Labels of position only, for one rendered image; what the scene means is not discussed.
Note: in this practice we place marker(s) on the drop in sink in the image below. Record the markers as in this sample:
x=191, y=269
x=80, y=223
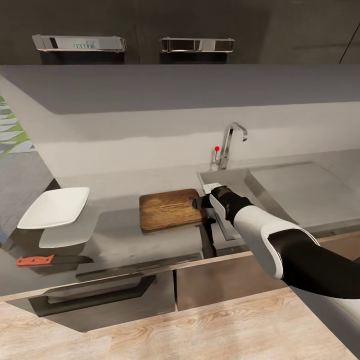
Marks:
x=304, y=193

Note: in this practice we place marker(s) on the dishwasher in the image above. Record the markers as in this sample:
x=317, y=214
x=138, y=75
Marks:
x=105, y=304

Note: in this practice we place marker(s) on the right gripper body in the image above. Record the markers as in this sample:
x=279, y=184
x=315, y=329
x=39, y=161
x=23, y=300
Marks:
x=201, y=202

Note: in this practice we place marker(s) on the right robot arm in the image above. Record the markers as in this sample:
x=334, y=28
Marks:
x=326, y=282

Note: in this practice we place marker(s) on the parer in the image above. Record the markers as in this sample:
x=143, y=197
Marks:
x=43, y=260

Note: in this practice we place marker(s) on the cutting board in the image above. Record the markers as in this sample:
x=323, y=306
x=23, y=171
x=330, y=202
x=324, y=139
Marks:
x=166, y=209

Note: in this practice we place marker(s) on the fixed window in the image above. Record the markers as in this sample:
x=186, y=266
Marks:
x=24, y=175

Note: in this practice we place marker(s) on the bowl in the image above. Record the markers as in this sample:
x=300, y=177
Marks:
x=55, y=208

